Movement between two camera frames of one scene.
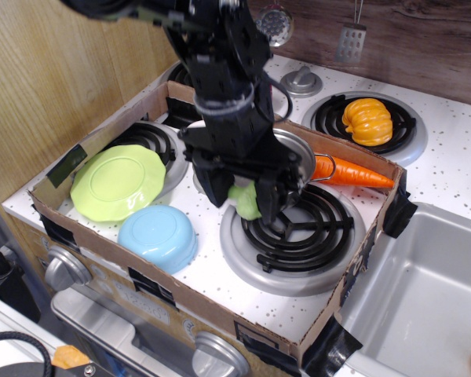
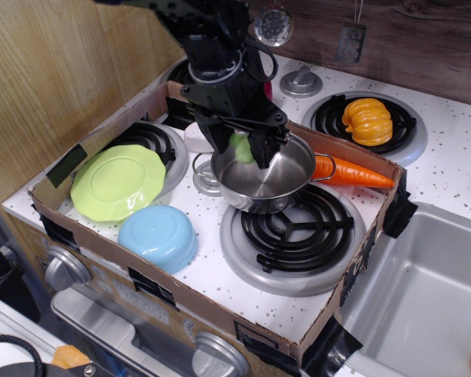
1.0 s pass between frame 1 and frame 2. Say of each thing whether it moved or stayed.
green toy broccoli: moved
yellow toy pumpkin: stayed
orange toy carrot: stayed
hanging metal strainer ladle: stayed
